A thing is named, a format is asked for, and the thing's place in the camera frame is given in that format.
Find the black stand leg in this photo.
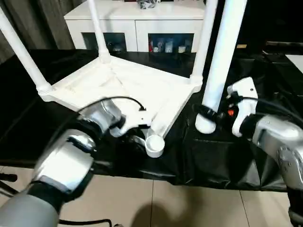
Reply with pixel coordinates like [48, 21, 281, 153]
[0, 173, 19, 197]

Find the black mat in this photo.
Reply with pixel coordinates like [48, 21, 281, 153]
[0, 48, 303, 192]

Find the white cabinet with glass doors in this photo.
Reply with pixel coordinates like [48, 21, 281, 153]
[63, 0, 209, 53]

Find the grey curtain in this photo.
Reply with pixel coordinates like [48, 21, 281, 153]
[0, 0, 76, 64]

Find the white plastic table top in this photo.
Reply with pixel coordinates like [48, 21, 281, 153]
[36, 55, 205, 158]

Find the white flat board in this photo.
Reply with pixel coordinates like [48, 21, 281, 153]
[285, 54, 303, 70]

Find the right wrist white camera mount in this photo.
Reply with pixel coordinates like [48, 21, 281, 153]
[226, 76, 259, 138]

